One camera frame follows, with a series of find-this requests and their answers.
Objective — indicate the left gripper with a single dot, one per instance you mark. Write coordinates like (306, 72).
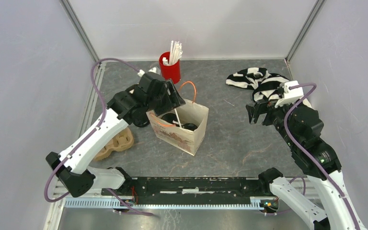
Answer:
(173, 100)

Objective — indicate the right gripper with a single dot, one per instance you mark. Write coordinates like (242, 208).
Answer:
(254, 109)

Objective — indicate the brown paper takeout bag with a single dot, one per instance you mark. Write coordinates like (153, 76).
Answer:
(186, 140)

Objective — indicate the black plastic cup lid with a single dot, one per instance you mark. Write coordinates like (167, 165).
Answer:
(190, 126)

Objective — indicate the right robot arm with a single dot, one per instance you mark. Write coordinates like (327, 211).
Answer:
(300, 127)

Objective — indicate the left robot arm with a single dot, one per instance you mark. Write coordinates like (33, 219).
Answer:
(71, 166)

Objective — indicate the red cup holder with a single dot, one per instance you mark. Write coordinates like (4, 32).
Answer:
(170, 72)

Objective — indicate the black white striped cloth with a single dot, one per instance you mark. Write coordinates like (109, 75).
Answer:
(263, 84)

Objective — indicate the stack of black lids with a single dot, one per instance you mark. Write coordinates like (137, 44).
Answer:
(140, 119)

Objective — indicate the white wrapped straws bundle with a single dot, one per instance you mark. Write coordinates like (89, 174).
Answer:
(174, 55)

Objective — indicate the cardboard cup carrier tray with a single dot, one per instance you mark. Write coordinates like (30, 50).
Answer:
(121, 142)

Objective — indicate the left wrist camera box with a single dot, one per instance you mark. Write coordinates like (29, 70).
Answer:
(155, 70)

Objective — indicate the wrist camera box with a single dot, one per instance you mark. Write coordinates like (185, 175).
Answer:
(155, 70)
(290, 93)

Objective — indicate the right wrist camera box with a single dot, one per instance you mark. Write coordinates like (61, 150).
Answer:
(290, 93)

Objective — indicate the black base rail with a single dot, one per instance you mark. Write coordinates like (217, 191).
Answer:
(194, 190)

